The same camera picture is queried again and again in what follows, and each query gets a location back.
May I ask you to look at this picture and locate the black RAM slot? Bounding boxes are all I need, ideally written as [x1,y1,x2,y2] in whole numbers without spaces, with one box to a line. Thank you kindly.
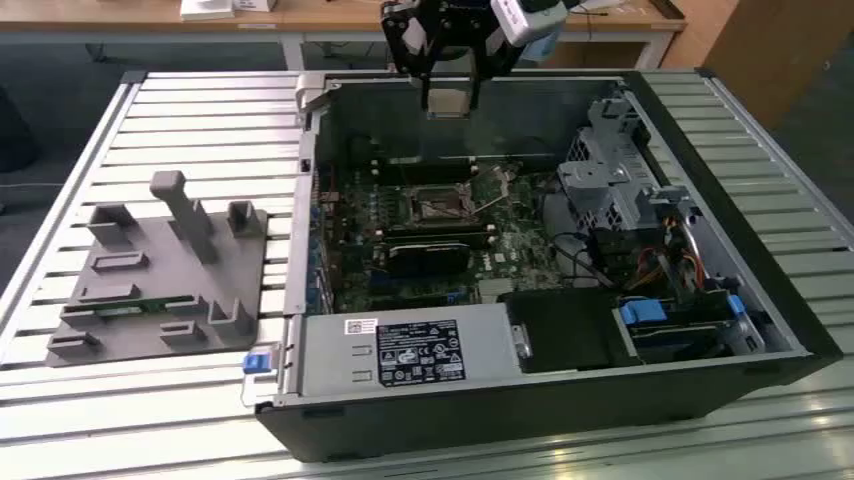
[371,163,479,172]
[371,169,479,179]
[371,157,479,166]
[371,175,479,185]

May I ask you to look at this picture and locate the green RAM stick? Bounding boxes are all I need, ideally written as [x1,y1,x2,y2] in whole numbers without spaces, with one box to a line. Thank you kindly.
[96,296,201,320]

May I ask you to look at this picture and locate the black hard disk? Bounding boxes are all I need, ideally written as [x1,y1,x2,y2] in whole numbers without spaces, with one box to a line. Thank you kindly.
[626,319,735,362]

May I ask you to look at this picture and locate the silver power supply unit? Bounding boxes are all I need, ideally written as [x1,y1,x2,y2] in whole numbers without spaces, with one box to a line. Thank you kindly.
[291,303,532,404]

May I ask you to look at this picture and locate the brown wooden cabinet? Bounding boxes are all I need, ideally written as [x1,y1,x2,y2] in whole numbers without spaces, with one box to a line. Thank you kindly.
[663,0,854,130]

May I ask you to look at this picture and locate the thin metal locking lever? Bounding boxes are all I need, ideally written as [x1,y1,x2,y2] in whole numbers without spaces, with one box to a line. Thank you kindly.
[470,191,512,217]

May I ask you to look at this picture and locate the pale blue teach pendant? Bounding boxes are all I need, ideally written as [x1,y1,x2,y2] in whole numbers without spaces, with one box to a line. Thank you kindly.
[523,29,563,65]

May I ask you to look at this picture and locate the silver metal drive cage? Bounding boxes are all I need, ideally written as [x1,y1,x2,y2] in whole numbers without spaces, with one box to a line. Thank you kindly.
[555,97,693,234]

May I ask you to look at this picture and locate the black graphics card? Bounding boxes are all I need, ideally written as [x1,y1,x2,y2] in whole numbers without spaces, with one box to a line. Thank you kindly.
[384,242,474,280]

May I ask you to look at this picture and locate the orange yellow power wires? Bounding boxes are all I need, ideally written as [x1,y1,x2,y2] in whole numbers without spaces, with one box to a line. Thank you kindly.
[624,214,710,294]

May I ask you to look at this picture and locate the blue disk carrier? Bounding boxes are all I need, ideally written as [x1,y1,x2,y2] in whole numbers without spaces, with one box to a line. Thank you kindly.
[618,295,670,330]

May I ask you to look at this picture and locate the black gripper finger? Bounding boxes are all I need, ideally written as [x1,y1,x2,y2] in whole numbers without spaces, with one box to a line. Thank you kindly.
[380,2,435,120]
[468,17,519,120]

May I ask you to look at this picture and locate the white paper sheets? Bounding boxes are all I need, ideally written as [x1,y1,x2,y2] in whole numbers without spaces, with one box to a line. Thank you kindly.
[570,0,669,17]

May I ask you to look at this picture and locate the small silver heat sink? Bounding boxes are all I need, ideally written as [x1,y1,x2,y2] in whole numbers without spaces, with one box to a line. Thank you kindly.
[478,278,520,302]

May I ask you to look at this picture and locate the black open PC case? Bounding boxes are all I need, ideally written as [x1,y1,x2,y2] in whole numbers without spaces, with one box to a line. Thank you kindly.
[252,68,846,464]

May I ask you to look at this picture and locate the black plastic shroud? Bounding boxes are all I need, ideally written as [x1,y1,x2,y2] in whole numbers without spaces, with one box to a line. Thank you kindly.
[500,288,642,375]

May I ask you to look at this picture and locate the grey parts rack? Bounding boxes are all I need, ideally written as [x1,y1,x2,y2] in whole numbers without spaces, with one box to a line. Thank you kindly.
[43,169,272,370]

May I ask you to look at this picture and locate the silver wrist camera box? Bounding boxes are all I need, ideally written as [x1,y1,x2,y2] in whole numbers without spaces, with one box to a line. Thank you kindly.
[491,0,570,47]

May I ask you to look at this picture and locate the green motherboard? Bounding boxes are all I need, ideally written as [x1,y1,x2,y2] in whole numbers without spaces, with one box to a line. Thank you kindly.
[311,162,568,314]

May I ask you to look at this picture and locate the grey case hinge bracket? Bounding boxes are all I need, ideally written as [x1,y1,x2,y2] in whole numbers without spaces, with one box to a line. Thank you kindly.
[292,72,339,115]

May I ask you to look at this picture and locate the wooden desk white legs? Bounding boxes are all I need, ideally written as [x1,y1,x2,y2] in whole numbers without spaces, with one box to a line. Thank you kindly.
[0,0,689,72]

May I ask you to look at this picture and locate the silver square CPU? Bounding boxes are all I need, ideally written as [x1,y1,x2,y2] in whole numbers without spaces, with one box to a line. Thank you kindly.
[426,89,472,121]

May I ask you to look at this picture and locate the blue case release latch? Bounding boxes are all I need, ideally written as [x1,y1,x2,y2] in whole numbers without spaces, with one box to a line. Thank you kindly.
[242,351,280,375]

